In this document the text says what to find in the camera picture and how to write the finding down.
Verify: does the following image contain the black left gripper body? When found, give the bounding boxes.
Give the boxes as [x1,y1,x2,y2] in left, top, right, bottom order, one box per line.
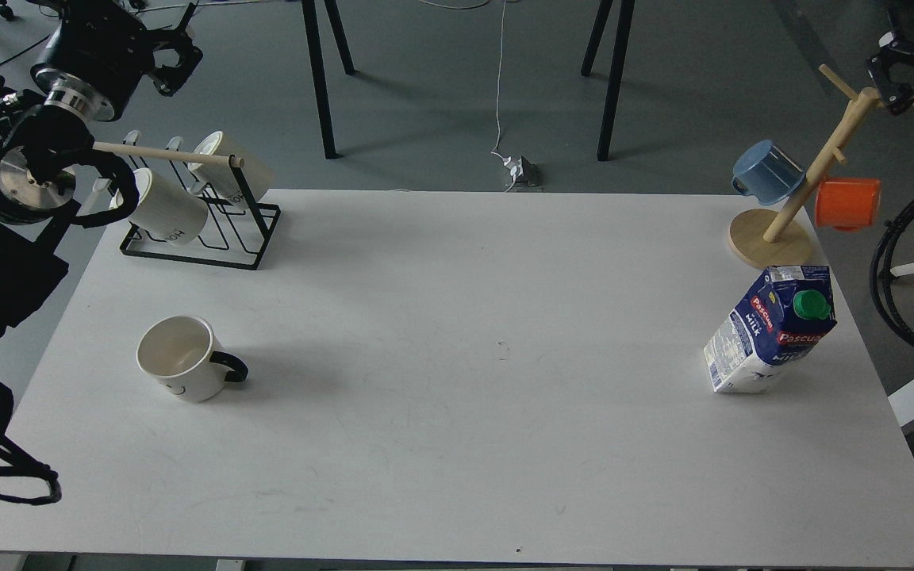
[30,1,155,122]

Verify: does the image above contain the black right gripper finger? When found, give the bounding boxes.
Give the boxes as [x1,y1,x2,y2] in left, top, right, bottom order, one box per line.
[867,48,914,116]

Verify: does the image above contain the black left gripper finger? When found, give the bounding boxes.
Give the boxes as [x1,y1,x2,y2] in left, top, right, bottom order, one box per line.
[146,4,198,60]
[145,47,203,97]

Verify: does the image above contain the blue white milk carton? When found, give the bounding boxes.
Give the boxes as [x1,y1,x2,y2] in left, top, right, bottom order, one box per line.
[703,265,837,393]

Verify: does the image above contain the white mug with black handle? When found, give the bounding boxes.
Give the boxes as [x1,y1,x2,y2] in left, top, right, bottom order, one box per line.
[136,316,249,404]

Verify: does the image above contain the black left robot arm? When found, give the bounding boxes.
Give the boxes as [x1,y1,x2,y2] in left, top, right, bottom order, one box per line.
[0,1,202,506]

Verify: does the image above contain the white mug rear on rack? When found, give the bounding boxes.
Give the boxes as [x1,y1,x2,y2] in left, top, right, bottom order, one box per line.
[188,131,276,204]

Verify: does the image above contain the white mug on rack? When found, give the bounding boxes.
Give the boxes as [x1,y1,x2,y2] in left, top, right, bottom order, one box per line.
[128,167,208,246]
[188,131,276,204]

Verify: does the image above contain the orange mug on tree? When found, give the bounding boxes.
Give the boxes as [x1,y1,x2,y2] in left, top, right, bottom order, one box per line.
[815,178,881,232]

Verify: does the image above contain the black left table legs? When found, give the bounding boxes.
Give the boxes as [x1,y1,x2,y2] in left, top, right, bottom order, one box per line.
[301,1,358,160]

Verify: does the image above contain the black table legs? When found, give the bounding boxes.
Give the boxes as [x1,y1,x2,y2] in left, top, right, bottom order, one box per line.
[580,1,636,162]
[301,1,358,160]

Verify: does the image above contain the white mug front on rack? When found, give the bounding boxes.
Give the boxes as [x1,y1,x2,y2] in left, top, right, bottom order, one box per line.
[128,167,208,246]

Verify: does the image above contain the blue mug on tree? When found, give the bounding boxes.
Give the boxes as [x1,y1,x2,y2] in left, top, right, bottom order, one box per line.
[732,140,806,206]

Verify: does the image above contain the wooden mug tree stand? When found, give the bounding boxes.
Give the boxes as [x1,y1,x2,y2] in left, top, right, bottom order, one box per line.
[727,64,883,270]

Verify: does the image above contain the black right table legs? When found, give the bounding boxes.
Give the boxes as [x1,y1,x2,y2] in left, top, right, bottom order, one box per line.
[580,1,636,162]

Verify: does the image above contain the grey floor power socket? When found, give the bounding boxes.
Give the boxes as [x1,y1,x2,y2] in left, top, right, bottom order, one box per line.
[503,156,543,191]

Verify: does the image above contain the black wire mug rack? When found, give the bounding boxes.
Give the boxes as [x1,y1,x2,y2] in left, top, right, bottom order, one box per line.
[94,131,282,270]

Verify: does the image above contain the white cable on floor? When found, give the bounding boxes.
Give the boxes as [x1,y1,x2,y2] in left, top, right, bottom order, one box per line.
[417,0,515,191]

